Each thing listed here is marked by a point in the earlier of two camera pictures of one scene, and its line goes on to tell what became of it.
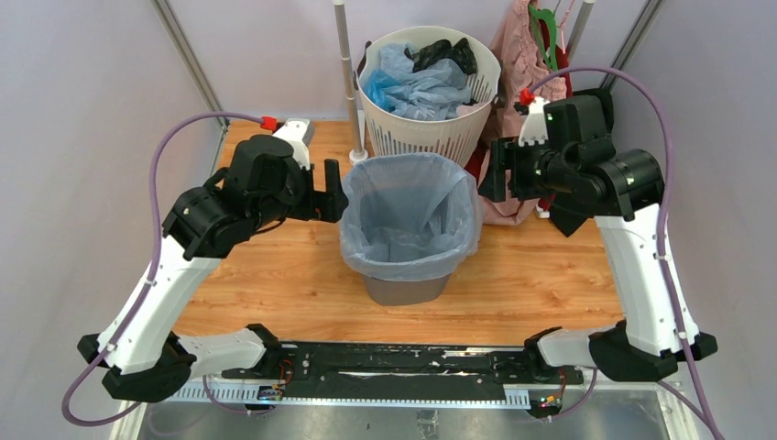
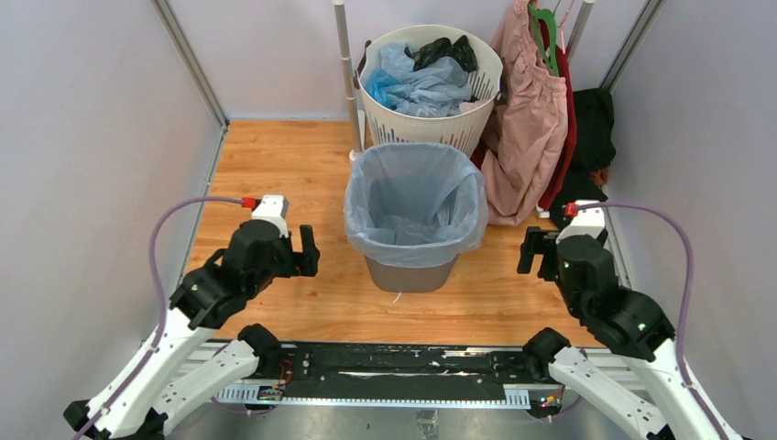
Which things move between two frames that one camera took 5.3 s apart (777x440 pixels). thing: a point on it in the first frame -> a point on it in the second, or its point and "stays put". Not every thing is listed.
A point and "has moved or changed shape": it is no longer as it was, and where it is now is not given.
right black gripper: x=508 y=155 -> x=536 y=241
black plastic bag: x=433 y=50 stays put
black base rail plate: x=328 y=370 stays put
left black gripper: x=328 y=204 -> x=300 y=262
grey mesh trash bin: x=391 y=292 -> x=410 y=280
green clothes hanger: x=546 y=14 stays put
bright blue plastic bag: x=376 y=84 stays put
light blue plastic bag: x=409 y=217 has moved or changed shape
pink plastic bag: x=464 y=110 stays put
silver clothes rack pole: x=343 y=46 stays put
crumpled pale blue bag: x=431 y=93 stays put
